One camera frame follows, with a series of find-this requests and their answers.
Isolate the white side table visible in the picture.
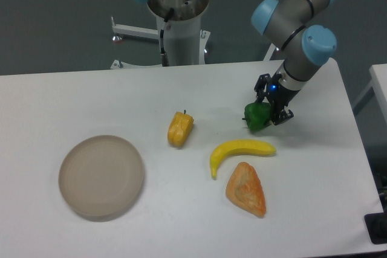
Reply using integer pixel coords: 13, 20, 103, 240
351, 63, 387, 120

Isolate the yellow toy banana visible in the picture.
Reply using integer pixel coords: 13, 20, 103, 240
209, 139, 276, 180

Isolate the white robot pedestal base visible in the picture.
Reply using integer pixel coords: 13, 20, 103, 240
111, 0, 210, 66

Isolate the green toy pepper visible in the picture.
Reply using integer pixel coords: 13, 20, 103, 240
243, 102, 272, 132

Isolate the orange toy pastry triangle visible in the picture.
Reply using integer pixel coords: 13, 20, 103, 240
226, 162, 266, 218

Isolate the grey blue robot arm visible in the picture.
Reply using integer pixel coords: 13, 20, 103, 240
134, 0, 337, 131

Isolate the black device at edge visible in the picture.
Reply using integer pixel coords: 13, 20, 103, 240
364, 212, 387, 245

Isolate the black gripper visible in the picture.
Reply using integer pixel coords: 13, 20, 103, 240
254, 73, 300, 126

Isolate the beige round plate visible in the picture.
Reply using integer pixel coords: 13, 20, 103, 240
58, 135, 145, 221

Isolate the yellow toy pepper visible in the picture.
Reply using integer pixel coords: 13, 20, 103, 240
167, 111, 194, 147

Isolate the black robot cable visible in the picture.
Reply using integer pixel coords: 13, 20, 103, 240
158, 7, 175, 67

